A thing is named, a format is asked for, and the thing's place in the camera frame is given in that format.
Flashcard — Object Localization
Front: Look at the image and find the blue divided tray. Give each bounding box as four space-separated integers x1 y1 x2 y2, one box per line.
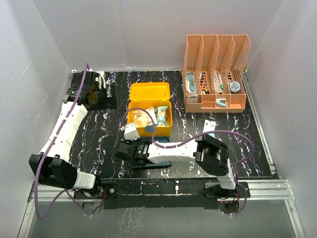
128 136 172 170

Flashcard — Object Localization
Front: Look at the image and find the cotton ball bag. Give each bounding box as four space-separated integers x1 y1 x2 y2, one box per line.
131 107 157 128

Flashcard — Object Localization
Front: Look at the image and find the cotton swab bag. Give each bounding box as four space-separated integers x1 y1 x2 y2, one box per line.
155 106 169 126

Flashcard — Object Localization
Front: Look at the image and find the white gauze packet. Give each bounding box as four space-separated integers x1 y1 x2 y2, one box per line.
203 119 216 132

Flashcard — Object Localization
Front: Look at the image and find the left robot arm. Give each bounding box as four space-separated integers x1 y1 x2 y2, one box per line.
29 69 117 198

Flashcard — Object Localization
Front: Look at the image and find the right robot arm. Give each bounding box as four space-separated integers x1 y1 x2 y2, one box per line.
114 134 241 201

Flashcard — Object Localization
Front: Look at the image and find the yellow medicine box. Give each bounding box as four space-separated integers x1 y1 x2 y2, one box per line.
128 82 173 136

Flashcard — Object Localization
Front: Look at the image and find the blue white tape dispenser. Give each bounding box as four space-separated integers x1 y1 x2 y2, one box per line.
186 72 197 93

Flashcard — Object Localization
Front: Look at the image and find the blue white stapler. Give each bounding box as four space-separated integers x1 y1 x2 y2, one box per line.
215 98 227 108

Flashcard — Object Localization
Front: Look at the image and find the pink desk organizer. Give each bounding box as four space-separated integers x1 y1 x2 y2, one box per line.
182 35 251 113

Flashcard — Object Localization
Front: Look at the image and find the green capped marker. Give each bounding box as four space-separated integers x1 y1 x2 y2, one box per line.
218 73 224 90

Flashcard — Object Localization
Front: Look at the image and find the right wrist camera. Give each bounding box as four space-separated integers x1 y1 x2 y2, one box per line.
124 122 140 141

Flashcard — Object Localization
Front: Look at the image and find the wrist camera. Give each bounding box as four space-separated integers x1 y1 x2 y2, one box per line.
96 71 106 89
124 122 140 141

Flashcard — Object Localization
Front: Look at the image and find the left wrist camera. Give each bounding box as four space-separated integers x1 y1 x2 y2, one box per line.
96 71 106 89

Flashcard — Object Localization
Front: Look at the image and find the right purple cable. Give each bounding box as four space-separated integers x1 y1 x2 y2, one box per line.
120 108 255 216

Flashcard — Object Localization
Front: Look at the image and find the purple cable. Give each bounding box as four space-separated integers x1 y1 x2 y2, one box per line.
33 61 105 220
120 108 255 216

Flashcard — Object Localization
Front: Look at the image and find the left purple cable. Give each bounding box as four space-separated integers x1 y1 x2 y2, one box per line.
33 61 105 220

